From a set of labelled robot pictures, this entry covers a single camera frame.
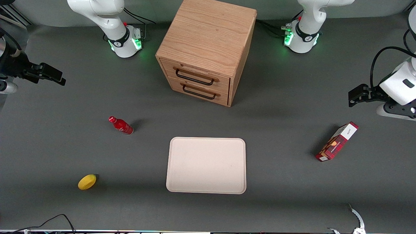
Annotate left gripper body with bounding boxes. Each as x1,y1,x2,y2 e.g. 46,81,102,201
379,61,416,105

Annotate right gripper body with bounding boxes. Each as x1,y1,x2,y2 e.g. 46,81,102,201
0,51,41,79

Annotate red coke bottle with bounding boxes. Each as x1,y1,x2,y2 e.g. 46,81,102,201
108,116,134,135

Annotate beige rectangular tray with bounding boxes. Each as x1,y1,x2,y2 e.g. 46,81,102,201
166,137,247,195

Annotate dark metal stand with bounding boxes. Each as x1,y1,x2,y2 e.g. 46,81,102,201
0,4,33,27

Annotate red plaid shortbread box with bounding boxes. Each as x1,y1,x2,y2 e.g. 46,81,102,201
315,122,359,162

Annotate yellow lemon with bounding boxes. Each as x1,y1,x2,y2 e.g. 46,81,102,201
78,174,97,190

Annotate white serrated plastic strip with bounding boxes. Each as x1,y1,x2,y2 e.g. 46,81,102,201
348,203,366,234

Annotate wooden drawer front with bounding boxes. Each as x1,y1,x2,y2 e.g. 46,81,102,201
167,77,230,106
160,58,231,94

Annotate wooden drawer cabinet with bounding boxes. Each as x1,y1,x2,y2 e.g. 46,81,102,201
155,0,257,107

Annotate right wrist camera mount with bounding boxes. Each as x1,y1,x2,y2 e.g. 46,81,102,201
0,80,19,95

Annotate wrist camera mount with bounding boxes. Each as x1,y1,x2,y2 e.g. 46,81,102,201
0,80,19,95
376,102,416,121

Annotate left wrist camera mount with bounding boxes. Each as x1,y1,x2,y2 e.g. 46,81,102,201
376,102,416,121

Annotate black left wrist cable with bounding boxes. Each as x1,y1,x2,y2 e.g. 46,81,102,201
370,29,416,90

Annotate black right base cable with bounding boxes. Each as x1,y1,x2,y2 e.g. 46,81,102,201
123,7,157,25

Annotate black base cable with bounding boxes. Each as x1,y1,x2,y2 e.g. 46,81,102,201
256,19,295,37
123,7,157,25

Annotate black left base cable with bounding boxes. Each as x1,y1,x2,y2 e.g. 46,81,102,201
256,19,295,37

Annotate black table edge cable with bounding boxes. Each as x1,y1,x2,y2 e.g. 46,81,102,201
9,214,76,234

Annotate black metal drawer handle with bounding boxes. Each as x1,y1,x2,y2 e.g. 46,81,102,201
175,69,215,86
182,84,216,100

